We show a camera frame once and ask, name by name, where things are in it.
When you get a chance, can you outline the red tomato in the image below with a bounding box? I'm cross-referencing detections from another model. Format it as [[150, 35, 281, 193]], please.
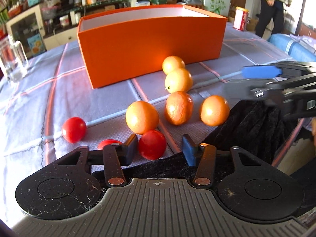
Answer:
[[138, 130, 166, 160], [97, 139, 122, 150], [62, 117, 87, 143]]

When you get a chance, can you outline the orange storage box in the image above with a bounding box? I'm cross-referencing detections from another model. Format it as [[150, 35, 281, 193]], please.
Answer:
[[77, 5, 227, 88]]

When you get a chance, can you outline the white glass-door cabinet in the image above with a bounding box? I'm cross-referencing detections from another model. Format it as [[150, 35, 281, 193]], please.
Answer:
[[6, 4, 46, 59]]

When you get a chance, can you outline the orange fruit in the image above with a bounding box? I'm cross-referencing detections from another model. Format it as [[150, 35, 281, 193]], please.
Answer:
[[165, 69, 193, 93], [125, 101, 159, 134], [162, 56, 185, 75], [200, 95, 230, 126], [165, 91, 193, 125]]

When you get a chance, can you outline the red white can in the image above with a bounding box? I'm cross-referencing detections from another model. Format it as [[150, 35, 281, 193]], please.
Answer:
[[233, 7, 248, 31]]

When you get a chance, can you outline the clear glass jar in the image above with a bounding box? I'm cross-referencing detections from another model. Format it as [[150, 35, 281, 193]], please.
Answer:
[[1, 35, 28, 83]]

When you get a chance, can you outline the plaid bed sheet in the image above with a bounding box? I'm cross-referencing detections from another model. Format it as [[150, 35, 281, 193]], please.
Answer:
[[0, 22, 307, 173]]

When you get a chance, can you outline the standing person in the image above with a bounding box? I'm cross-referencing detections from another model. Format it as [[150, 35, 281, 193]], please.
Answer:
[[255, 0, 292, 37]]

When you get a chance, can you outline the white TV stand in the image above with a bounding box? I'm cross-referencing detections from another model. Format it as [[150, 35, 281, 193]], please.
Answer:
[[43, 26, 78, 50]]

